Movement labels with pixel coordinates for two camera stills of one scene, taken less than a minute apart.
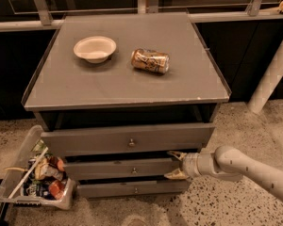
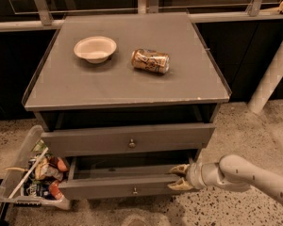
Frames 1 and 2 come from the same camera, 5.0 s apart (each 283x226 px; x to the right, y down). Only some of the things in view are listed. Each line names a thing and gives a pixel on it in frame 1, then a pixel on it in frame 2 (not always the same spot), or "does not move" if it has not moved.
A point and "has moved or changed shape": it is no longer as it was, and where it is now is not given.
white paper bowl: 96,49 does not move
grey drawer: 119,169 has moved or changed shape
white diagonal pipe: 280,63 does not move
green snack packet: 40,147 does not move
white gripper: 191,165 -> 193,175
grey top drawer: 127,139 does not move
